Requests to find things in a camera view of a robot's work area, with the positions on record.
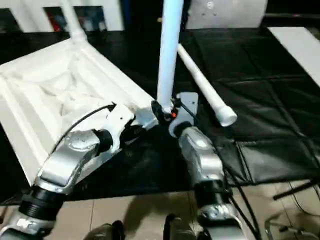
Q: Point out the white glass-door cabinet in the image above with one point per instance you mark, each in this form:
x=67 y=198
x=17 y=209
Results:
x=32 y=15

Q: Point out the black stand leg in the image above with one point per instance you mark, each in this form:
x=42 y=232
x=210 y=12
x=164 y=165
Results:
x=297 y=190

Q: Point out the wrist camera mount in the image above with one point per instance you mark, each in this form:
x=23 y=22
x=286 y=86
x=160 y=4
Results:
x=120 y=117
x=187 y=105

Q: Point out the white plastic table top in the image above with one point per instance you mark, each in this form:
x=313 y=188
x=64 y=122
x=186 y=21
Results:
x=62 y=87

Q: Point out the black cabinet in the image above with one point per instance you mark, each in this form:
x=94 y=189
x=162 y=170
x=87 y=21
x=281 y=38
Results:
x=142 y=15

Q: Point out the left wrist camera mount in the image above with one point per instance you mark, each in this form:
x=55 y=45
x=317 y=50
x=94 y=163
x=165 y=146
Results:
x=120 y=117

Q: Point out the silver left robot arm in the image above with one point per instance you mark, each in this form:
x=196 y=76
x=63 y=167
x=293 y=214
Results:
x=67 y=155

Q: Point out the white plastic table leg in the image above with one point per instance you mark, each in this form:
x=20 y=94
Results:
x=168 y=55
x=205 y=82
x=75 y=22

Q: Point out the red bottle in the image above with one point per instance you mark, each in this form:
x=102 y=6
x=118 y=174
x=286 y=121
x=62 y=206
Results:
x=53 y=23

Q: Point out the small tan label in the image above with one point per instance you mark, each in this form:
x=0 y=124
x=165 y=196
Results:
x=159 y=19

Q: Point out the chrome tube frame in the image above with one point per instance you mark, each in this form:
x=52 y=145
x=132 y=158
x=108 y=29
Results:
x=287 y=228

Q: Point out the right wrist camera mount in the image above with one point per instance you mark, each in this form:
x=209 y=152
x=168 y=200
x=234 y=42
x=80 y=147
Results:
x=187 y=105

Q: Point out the white flat board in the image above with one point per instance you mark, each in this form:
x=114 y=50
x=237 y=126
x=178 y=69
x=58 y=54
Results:
x=300 y=47

